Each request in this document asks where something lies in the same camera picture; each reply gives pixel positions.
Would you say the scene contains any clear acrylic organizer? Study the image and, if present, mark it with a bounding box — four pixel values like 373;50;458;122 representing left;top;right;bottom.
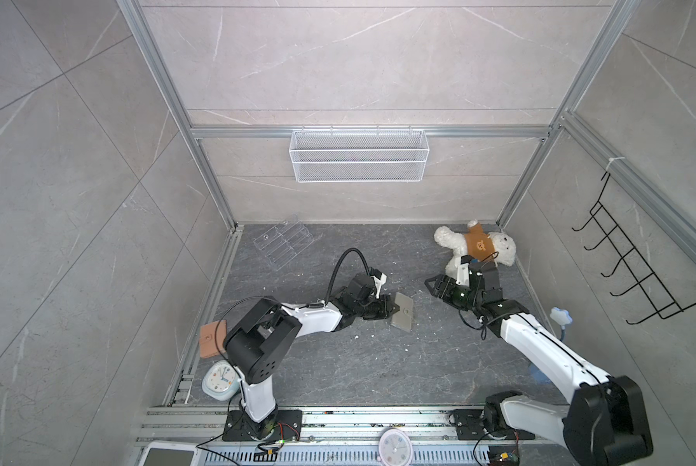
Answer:
254;216;316;271

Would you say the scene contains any white wire mesh basket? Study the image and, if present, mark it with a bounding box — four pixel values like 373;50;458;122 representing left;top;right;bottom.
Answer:
289;129;431;184

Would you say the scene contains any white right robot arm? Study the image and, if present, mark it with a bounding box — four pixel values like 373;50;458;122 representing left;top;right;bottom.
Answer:
425;261;654;465

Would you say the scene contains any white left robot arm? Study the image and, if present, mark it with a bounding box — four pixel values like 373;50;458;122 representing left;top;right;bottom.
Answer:
222;268;399;425

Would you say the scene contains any black wire hook rack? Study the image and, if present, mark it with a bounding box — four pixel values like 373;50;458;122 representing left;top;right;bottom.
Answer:
571;172;696;326

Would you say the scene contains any round white clock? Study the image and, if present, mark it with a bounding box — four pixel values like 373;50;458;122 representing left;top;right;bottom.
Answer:
378;428;414;466

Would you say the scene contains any brown leather pouch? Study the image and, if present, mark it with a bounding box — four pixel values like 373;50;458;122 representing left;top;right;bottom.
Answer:
199;320;227;359

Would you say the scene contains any white teddy bear brown sweater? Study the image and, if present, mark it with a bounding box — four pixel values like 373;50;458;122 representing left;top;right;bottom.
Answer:
433;219;516;279

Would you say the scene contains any white alarm clock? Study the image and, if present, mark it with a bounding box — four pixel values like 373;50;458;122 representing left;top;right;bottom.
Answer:
201;360;240;401

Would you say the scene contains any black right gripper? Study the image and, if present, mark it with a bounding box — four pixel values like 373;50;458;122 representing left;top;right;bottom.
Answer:
426;275;481;314

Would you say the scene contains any white tablet device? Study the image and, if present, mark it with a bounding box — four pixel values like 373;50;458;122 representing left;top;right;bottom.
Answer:
139;441;201;466

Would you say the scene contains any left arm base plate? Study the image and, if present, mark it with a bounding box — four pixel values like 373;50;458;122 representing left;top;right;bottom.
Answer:
222;409;303;442

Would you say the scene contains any aluminium frame post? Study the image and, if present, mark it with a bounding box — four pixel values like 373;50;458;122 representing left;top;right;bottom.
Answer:
118;0;237;232

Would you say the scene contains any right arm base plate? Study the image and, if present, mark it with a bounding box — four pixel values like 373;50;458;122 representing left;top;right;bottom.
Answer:
448;409;536;441

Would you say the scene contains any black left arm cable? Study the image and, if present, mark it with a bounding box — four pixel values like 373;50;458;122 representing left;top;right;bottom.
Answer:
323;247;372;304

